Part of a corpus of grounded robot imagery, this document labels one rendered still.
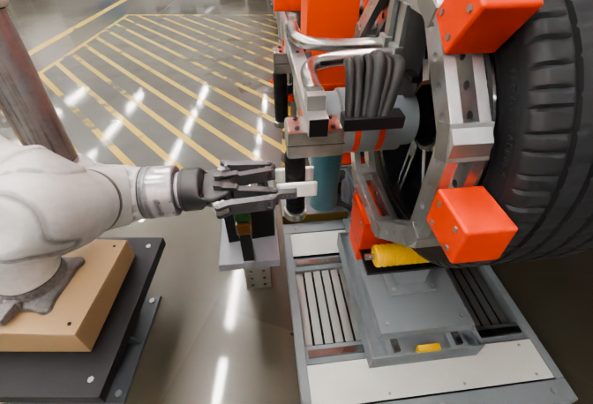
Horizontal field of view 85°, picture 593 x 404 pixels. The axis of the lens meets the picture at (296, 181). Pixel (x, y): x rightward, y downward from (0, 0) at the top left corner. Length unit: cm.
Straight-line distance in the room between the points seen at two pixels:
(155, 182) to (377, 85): 37
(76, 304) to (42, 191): 69
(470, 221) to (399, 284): 72
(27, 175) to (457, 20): 53
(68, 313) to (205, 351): 49
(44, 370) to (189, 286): 56
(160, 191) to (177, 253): 106
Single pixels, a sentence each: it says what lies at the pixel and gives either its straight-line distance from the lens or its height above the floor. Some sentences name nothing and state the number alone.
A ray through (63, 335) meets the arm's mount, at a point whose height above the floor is 40.
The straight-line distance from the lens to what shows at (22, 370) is 119.
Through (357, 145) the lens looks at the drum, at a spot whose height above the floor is 83.
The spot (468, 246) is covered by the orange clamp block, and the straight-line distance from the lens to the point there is 51.
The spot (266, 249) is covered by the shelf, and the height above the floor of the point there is 45.
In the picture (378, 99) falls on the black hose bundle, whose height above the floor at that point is 100.
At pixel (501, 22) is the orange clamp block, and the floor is 110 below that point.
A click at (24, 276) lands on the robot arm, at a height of 51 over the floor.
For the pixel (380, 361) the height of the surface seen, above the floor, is 14.
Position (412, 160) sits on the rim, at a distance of 86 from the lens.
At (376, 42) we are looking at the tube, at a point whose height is 101.
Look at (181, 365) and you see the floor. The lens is 135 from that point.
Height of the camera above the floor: 121
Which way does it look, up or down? 41 degrees down
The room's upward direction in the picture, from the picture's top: straight up
